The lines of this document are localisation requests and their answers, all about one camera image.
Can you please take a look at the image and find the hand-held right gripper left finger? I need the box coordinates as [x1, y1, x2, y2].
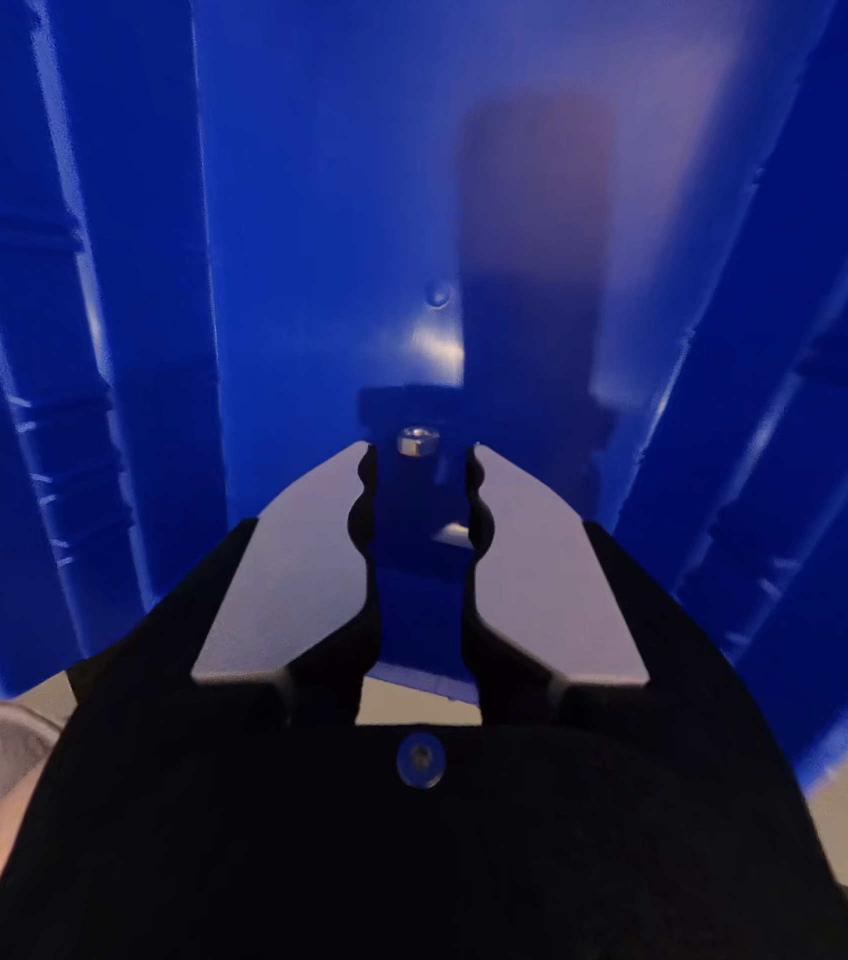
[190, 441, 382, 725]

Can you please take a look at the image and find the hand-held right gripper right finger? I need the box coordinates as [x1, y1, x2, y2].
[461, 442, 652, 725]

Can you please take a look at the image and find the blue plastic bin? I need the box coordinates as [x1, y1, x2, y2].
[0, 0, 848, 796]

